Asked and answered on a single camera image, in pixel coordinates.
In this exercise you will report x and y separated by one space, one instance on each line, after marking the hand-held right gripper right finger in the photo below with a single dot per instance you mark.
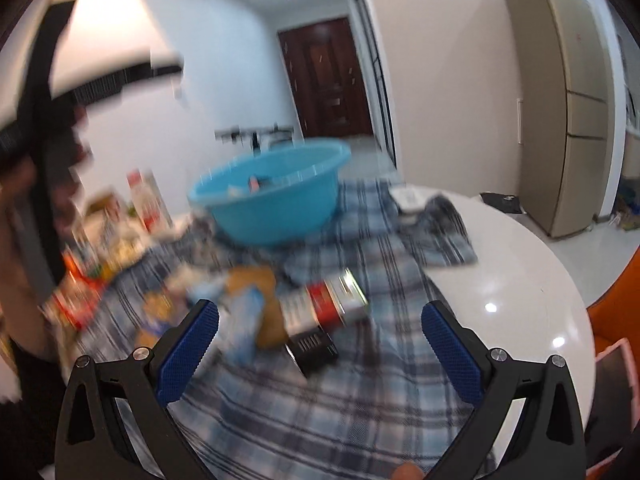
452 360

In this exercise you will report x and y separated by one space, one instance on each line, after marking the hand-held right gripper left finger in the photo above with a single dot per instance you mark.
187 355

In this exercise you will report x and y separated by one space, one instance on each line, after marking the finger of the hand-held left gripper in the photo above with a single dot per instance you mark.
115 80

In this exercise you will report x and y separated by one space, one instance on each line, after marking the blue plastic basin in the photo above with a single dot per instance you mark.
270 212

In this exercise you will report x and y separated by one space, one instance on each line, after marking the person's left forearm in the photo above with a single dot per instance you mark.
20 285

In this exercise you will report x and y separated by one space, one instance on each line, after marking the person's right hand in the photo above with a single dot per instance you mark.
406 472

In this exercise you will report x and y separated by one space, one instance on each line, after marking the blue and white packet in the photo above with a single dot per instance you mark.
245 320

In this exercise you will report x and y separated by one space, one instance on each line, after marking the brown cardboard piece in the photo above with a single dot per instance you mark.
272 322

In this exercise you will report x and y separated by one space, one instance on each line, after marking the blue plaid cloth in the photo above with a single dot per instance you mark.
350 390

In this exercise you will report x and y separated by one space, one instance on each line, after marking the white red carton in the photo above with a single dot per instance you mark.
147 200

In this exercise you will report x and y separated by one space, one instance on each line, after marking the pile of colourful snack packets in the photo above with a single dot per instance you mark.
85 270

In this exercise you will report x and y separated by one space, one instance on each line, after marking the small black box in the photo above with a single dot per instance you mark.
315 352

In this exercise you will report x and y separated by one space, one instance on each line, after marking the red and silver tin box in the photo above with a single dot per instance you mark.
330 302

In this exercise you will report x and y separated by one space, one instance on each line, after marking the black metal rack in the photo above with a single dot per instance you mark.
255 136

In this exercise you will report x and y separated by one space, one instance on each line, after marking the black item on floor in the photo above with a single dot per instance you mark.
501 202

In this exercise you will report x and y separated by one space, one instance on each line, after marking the flat white box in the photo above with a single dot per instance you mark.
410 197

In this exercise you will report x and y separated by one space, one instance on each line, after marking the orange chair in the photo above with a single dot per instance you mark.
615 315

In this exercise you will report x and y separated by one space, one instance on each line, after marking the dark brown door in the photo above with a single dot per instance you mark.
325 80

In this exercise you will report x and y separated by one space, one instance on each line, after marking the black framed glass door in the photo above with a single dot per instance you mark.
385 125

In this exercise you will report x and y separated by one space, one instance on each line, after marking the beige refrigerator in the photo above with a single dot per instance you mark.
560 110

